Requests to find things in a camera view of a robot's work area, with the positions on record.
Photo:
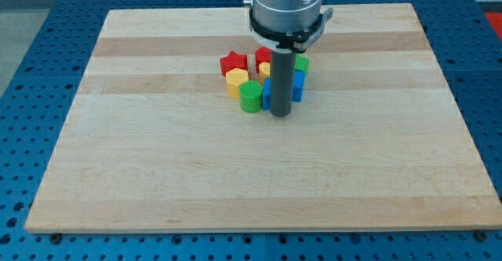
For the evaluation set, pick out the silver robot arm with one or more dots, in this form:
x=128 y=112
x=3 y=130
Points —
x=285 y=15

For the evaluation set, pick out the red star block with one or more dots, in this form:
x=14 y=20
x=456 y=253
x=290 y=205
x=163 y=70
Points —
x=233 y=60

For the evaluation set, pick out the green star block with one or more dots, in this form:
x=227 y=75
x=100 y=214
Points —
x=302 y=64

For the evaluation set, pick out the green cylinder block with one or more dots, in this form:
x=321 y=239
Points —
x=250 y=96

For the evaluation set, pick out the blue block left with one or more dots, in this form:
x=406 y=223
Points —
x=266 y=94

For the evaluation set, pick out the blue block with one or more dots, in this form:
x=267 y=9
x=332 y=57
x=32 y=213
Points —
x=266 y=94
x=298 y=86

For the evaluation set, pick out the yellow hexagon block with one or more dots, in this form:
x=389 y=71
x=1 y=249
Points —
x=234 y=78

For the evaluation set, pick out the blue block right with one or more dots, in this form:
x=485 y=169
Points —
x=298 y=86

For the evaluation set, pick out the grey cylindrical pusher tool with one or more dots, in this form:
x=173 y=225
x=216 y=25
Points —
x=282 y=76

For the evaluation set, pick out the red cylinder block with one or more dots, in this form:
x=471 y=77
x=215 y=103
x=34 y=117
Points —
x=262 y=54

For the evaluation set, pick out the wooden board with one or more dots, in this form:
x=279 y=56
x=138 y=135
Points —
x=153 y=143

